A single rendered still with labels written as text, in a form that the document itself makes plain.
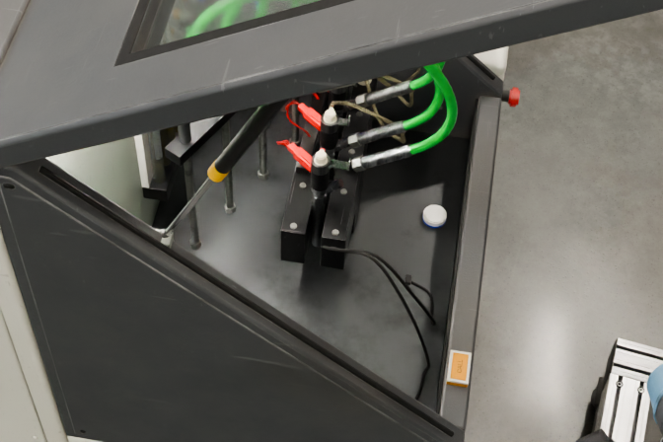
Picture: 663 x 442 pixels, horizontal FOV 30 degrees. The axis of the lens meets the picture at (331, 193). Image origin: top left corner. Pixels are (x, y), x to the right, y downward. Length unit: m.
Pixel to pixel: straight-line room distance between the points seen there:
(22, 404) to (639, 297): 1.68
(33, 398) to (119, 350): 0.23
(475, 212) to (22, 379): 0.72
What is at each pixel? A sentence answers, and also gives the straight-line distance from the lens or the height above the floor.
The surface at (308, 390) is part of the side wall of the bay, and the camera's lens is 1.60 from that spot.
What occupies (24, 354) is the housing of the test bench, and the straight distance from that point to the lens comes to 1.70.
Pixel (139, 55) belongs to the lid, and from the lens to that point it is 1.23.
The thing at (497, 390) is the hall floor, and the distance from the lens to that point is 2.85.
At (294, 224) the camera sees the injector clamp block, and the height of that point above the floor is 0.98.
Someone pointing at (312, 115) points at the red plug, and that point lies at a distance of 1.84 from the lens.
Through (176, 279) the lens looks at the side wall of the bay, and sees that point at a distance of 1.44.
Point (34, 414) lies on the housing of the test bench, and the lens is 1.86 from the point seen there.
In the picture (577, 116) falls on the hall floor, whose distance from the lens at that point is 3.36.
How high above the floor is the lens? 2.48
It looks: 53 degrees down
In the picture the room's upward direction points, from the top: 3 degrees clockwise
